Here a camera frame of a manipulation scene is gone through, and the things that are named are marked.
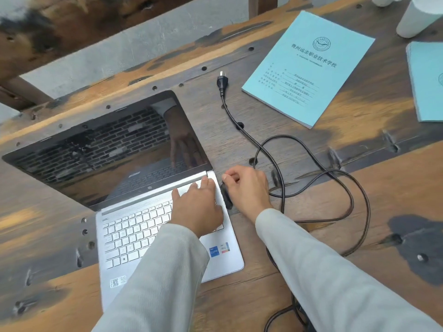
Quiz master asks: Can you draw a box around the person's right hand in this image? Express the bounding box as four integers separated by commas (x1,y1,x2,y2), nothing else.
221,165,274,222

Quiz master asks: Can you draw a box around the person's left hand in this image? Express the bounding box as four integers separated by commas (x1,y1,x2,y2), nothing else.
171,176,225,239

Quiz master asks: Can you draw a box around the silver laptop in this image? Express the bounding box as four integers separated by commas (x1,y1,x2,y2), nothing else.
2,90,245,312

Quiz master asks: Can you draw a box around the black power cable with plug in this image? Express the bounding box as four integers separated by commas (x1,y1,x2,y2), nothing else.
216,71,372,332

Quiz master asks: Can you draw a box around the person's right forearm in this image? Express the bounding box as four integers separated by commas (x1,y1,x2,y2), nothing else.
255,207,443,332

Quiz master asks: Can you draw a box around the person's left forearm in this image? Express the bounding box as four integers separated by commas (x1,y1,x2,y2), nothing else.
91,223,210,332

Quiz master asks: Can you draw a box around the light blue booklet with emblem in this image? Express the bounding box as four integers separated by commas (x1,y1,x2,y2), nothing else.
241,10,376,130
405,41,443,123

